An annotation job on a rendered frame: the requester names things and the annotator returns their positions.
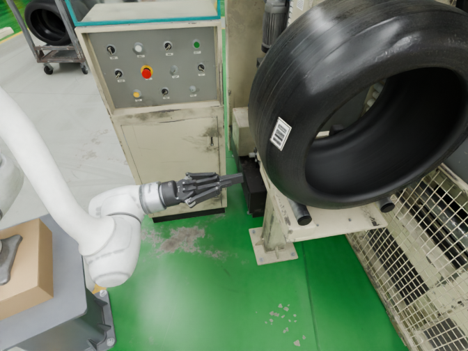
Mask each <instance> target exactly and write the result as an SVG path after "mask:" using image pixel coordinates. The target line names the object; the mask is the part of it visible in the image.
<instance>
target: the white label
mask: <svg viewBox="0 0 468 351"><path fill-rule="evenodd" d="M290 131H291V126H289V125H288V124H287V123H286V122H284V121H283V120H282V119H281V118H279V119H278V121H277V123H276V126H275V128H274V131H273V133H272V136H271V139H270V141H271V142H272V143H273V144H274V145H275V146H276V147H277V148H278V149H279V150H282V149H283V146H284V144H285V142H286V139H287V138H288V135H289V133H290Z"/></svg>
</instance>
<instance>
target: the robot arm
mask: <svg viewBox="0 0 468 351"><path fill-rule="evenodd" d="M0 137H1V138H2V139H3V140H4V141H5V143H6V145H7V146H8V147H9V149H10V151H11V152H12V154H13V155H14V157H15V159H16V160H17V162H16V161H15V160H14V159H12V158H11V157H8V156H6V155H5V154H3V153H1V150H0V222H1V219H2V218H3V216H4V215H5V214H6V213H7V211H8V210H9V209H10V207H11V205H12V204H13V203H14V201H15V199H16V198H17V196H18V194H19V192H20V190H21V188H22V186H23V184H24V173H25V175H26V176H27V178H28V179H29V181H30V183H31V184H32V186H33V188H34V189H35V191H36V192H37V194H38V195H39V197H40V199H41V201H42V202H43V204H44V205H45V207H46V208H47V210H48V212H49V213H50V215H51V216H52V217H53V219H54V220H55V221H56V223H57V224H58V225H59V226H60V227H61V228H62V229H63V230H64V231H65V232H66V233H67V234H68V235H70V236H71V237H72V238H74V239H75V240H76V241H77V242H78V243H79V253H80V254H81V255H82V256H83V257H84V258H85V259H86V263H87V264H88V271H89V274H90V276H91V279H92V280H93V282H94V283H96V284H98V285H99V286H102V287H114V286H119V285H121V284H122V283H125V282H126V281H127V280H128V279H129V278H130V277H131V275H132V273H133V272H134V269H135V267H136V265H137V261H138V258H139V252H140V247H141V223H142V221H143V218H144V215H148V214H152V213H155V212H160V211H164V210H166V209H167V207H171V206H175V205H179V204H180V203H186V204H187V205H188V206H189V208H193V207H194V206H195V205H197V204H199V203H201V202H204V201H206V200H208V199H210V198H213V197H215V196H218V195H220V192H221V191H222V188H225V187H230V186H232V185H235V184H238V183H242V182H244V181H243V176H242V172H241V173H235V174H231V175H229V174H228V175H222V176H219V174H216V172H207V173H190V172H186V174H185V175H186V176H185V178H184V179H181V180H179V181H175V180H171V181H167V182H163V183H161V182H160V181H157V182H151V183H148V184H142V185H127V186H123V187H117V188H114V189H110V190H108V191H105V192H102V193H101V194H98V195H97V196H95V197H94V198H92V199H91V201H90V203H89V206H88V213H87V212H86V211H85V210H84V209H83V208H82V207H81V206H80V205H79V204H78V202H77V201H76V199H75V198H74V196H73V195H72V192H71V191H70V188H69V187H68V185H67V183H66V181H65V179H64V177H63V176H62V174H61V172H60V170H59V168H58V167H57V165H56V162H55V161H54V158H53V157H52V155H51V153H50V151H49V149H48V148H47V146H46V144H45V142H44V141H43V139H42V137H41V135H40V133H39V132H38V130H37V129H36V127H35V125H34V124H33V123H32V121H31V120H30V118H29V117H28V116H27V115H26V114H25V113H24V111H23V110H22V109H21V107H20V106H19V105H18V104H17V103H16V102H15V101H14V99H12V98H11V96H9V94H7V92H5V90H3V89H2V87H0ZM22 240H23V237H22V236H21V235H14V236H11V237H8V238H5V239H1V240H0V286H4V285H6V284H7V283H8V282H9V281H10V271H11V269H12V266H13V262H14V259H15V256H16V253H17V249H18V246H19V245H20V243H21V241H22Z"/></svg>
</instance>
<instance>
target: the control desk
mask: <svg viewBox="0 0 468 351"><path fill-rule="evenodd" d="M75 32H76V34H77V37H78V39H79V42H80V45H81V48H82V50H83V52H84V55H85V57H86V60H87V62H88V65H89V68H90V69H91V72H92V75H93V78H94V80H95V83H96V85H97V88H98V90H99V92H100V95H101V98H102V101H103V102H104V105H105V108H106V110H107V113H108V115H109V117H110V120H111V123H112V125H113V127H114V130H115V133H116V136H117V137H118V140H119V143H120V146H121V148H122V150H123V153H124V156H125V159H126V160H127V163H128V166H129V168H130V171H131V173H132V176H133V178H134V181H135V183H136V185H142V184H148V183H151V182H157V181H160V182H161V183H163V182H167V181H171V180H175V181H179V180H181V179H184V178H185V176H186V175H185V174H186V172H190V173H207V172H216V174H219V176H224V175H226V151H225V128H224V80H223V58H222V34H221V20H220V19H206V20H192V21H177V22H149V23H135V24H108V25H93V26H77V27H76V28H75ZM225 207H227V195H226V187H225V188H222V191H221V192H220V195H218V196H215V197H213V198H210V199H208V200H206V201H204V202H201V203H199V204H197V205H195V206H194V207H193V208H189V206H188V205H187V204H186V203H180V204H179V205H175V206H171V207H167V209H166V210H164V211H160V212H155V213H152V214H148V216H149V218H152V219H153V223H159V222H163V221H173V220H178V219H187V218H192V217H202V216H207V215H215V214H221V213H225Z"/></svg>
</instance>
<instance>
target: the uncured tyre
mask: <svg viewBox="0 0 468 351"><path fill-rule="evenodd" d="M383 79H387V80H386V82H385V85H384V87H383V89H382V91H381V93H380V95H379V96H378V98H377V99H376V101H375V102H374V103H373V105H372V106H371V107H370V109H369V110H368V111H367V112H366V113H365V114H364V115H363V116H362V117H361V118H360V119H359V120H357V121H356V122H355V123H353V124H351V126H349V127H347V128H345V129H344V130H342V131H340V132H338V133H336V134H333V135H331V136H327V137H324V138H321V139H315V138H316V137H317V135H318V133H319V132H320V130H321V129H322V128H323V127H324V125H325V124H326V123H327V121H328V120H329V119H330V118H331V117H332V116H333V115H334V114H335V113H336V112H337V111H338V110H339V109H340V108H341V107H342V106H344V105H345V104H346V103H347V102H349V101H350V100H351V99H352V98H354V97H355V96H356V95H358V94H360V93H361V92H362V91H364V90H366V89H367V88H369V87H370V86H372V85H374V84H376V83H378V82H379V81H382V80H383ZM279 118H281V119H282V120H283V121H284V122H286V123H287V124H288V125H289V126H291V131H290V133H289V135H288V138H287V139H286V142H285V144H284V146H283V149H282V150H279V149H278V148H277V147H276V146H275V145H274V144H273V143H272V142H271V141H270V139H271V136H272V133H273V131H274V128H275V126H276V123H277V121H278V119H279ZM248 121H249V129H250V132H251V135H252V138H253V141H254V143H255V145H256V148H257V151H258V154H259V156H260V159H261V162H262V163H263V167H264V169H265V172H266V174H267V176H268V178H269V179H270V180H271V182H272V183H273V184H274V186H275V187H276V188H277V189H278V190H279V191H280V192H281V193H282V194H283V195H284V196H286V197H287V198H289V199H290V200H292V201H294V202H297V203H300V204H302V205H308V206H311V207H315V208H321V209H328V210H340V209H347V208H355V207H359V206H362V205H367V204H369V203H374V202H376V201H379V200H382V199H384V198H386V197H388V196H391V195H393V194H395V193H397V192H399V191H401V190H403V189H405V188H407V187H409V186H410V185H412V184H414V183H415V182H417V181H418V180H420V179H422V178H423V177H424V176H426V175H428V174H429V173H430V172H431V171H433V170H434V169H436V168H437V167H438V166H439V165H440V164H441V163H442V162H444V161H445V160H446V159H447V158H448V157H450V156H451V155H452V154H453V153H454V152H455V151H456V150H457V149H458V148H459V146H460V145H461V144H462V143H463V142H464V141H465V139H466V138H467V137H468V13H466V12H465V11H463V10H461V9H459V8H456V7H454V6H450V5H447V4H445V3H441V2H438V1H434V0H325V1H323V2H321V3H319V4H317V5H316V6H314V7H312V8H311V9H309V10H308V11H306V12H305V13H304V14H302V15H301V16H299V17H298V18H297V19H296V20H295V21H294V22H293V23H292V24H290V25H289V26H288V27H287V28H286V29H285V30H284V31H283V32H282V34H281V35H280V36H279V37H278V38H277V39H276V40H275V41H274V43H273V44H272V46H271V47H270V48H269V50H268V51H267V53H266V55H265V56H264V58H263V59H262V61H261V63H260V65H259V67H258V69H257V72H256V75H255V77H254V79H253V83H252V86H251V91H250V95H249V106H248Z"/></svg>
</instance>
